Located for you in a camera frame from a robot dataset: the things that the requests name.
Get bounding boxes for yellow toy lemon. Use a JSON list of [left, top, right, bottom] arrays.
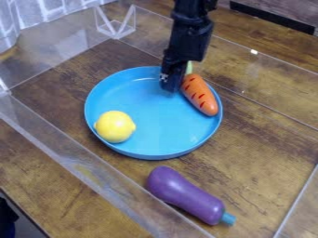
[[93, 111, 136, 143]]

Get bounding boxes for blue round plate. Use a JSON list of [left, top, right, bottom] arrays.
[[84, 66, 223, 160]]

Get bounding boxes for black baseboard strip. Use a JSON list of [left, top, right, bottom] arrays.
[[230, 0, 315, 35]]

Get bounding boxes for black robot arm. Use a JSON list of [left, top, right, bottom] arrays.
[[159, 0, 218, 93]]

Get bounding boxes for orange toy carrot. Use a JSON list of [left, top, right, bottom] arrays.
[[180, 61, 219, 116]]

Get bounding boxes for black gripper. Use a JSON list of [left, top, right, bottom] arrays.
[[159, 17, 214, 93]]

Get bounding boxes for white patterned curtain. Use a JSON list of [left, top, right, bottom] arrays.
[[0, 0, 115, 54]]

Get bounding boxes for purple toy eggplant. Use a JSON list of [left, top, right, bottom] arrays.
[[147, 166, 236, 226]]

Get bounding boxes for clear acrylic enclosure wall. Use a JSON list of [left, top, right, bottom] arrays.
[[0, 0, 318, 238]]

